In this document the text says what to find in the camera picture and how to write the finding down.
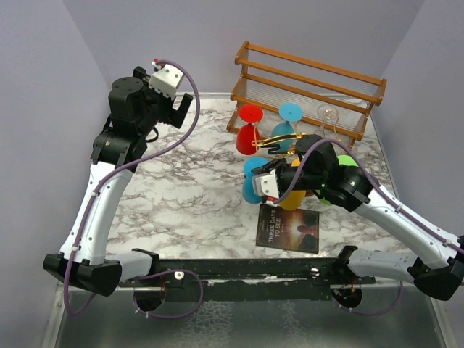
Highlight clear wine glass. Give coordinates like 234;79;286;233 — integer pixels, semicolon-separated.
317;104;340;140

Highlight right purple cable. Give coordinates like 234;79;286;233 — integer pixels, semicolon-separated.
266;138;464;315

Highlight red plastic wine glass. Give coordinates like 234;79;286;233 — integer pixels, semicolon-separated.
236;104;263;155

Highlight purple cable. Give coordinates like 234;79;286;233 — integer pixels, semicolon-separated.
63;59;204;320
266;138;464;315

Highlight green plastic wine glass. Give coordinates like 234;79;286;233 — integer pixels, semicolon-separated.
313;154;359;205

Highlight black metal base rail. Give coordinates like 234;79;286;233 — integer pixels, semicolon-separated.
120;257;375;302

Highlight dark book three days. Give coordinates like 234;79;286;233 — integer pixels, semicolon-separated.
256;204;320;254

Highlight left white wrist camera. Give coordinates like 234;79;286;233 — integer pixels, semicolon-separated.
149;59;184;100

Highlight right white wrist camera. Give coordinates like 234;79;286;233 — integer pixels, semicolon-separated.
252;170;280;207

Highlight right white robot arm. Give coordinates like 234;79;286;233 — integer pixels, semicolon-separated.
243;134;463;300

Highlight yellow plastic wine glass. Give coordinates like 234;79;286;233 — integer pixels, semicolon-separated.
278;157;307;211

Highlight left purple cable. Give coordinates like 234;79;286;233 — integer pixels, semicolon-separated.
63;59;204;320

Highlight gold wire wine glass rack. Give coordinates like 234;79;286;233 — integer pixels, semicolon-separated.
250;133;323;159

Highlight wooden two-tier shelf rack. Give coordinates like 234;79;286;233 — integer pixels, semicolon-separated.
231;41;387;147

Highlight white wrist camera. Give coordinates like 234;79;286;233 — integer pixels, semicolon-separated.
149;59;184;100
252;170;280;207

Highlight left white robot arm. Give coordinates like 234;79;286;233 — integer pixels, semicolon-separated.
43;65;193;297

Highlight light blue plastic wine glass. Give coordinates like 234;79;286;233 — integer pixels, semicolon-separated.
271;103;303;137

